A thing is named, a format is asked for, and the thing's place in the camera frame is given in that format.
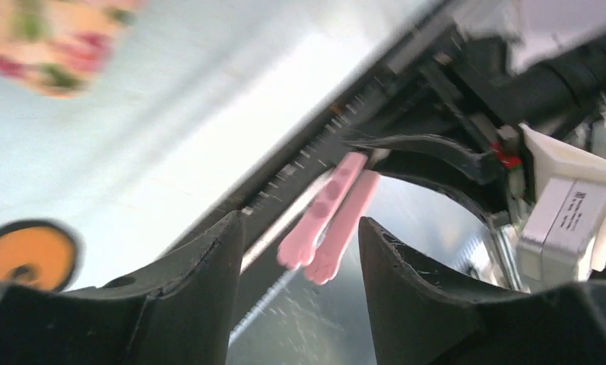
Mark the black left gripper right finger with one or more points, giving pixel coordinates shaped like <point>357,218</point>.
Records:
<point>423,312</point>

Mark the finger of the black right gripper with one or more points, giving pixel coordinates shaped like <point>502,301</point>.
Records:
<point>481,167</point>
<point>487,202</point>

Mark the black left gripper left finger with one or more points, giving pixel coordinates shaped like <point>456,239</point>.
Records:
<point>176,310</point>

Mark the pink handled metal tongs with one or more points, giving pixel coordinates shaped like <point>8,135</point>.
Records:
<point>319,240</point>

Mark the floral rectangular tray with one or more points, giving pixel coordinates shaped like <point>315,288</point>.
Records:
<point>60,47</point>

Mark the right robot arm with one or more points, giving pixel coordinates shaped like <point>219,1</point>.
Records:
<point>457,127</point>

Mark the orange question mark coaster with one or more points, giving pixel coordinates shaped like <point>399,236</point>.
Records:
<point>39,253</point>

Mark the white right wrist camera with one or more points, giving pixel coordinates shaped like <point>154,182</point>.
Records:
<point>564,238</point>

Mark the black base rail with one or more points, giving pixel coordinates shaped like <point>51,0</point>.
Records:
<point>272,188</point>

